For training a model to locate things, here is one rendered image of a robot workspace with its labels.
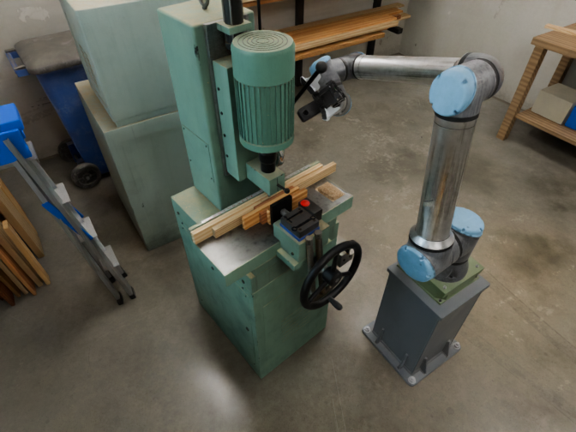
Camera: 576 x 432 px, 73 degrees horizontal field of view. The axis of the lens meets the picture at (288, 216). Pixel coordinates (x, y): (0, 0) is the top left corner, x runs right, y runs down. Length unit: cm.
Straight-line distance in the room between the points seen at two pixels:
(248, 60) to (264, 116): 16
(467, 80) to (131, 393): 190
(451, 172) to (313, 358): 124
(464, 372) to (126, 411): 163
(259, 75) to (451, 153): 58
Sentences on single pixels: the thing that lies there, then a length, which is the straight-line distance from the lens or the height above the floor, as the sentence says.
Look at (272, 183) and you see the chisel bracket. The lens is 133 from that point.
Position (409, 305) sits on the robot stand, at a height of 44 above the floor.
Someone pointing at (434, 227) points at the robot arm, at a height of 99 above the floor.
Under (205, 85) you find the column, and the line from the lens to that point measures 131.
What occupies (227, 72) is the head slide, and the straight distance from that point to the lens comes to 122.
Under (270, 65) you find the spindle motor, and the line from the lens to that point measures 109.
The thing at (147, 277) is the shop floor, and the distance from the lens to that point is 252.
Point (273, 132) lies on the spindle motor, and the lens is 119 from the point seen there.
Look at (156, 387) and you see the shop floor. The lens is 214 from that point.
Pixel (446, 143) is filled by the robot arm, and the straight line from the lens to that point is 120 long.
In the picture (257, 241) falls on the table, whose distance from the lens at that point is 135.
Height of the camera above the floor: 190
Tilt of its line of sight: 44 degrees down
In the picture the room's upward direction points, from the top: straight up
